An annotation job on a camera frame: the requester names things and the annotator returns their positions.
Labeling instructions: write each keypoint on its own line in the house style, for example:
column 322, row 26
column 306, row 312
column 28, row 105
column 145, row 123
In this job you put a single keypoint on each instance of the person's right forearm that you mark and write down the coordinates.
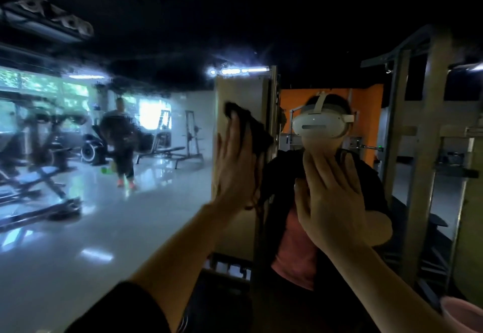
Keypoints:
column 389, row 295

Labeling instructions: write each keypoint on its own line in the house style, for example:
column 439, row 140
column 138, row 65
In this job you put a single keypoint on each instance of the person's left forearm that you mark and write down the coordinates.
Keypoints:
column 185, row 265

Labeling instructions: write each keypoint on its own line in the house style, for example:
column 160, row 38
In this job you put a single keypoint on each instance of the person's left hand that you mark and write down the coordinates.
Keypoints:
column 235, row 167

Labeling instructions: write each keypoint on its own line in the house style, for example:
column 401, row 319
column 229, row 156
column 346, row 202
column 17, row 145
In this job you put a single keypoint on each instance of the dark brown cleaning cloth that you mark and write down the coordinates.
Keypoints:
column 253, row 129

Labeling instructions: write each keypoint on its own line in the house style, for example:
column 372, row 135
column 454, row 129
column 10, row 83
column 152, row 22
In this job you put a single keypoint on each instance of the large wall mirror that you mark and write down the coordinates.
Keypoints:
column 90, row 223

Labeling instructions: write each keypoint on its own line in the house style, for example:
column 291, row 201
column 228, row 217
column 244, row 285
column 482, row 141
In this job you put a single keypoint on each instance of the person's right hand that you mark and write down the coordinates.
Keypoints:
column 332, row 204

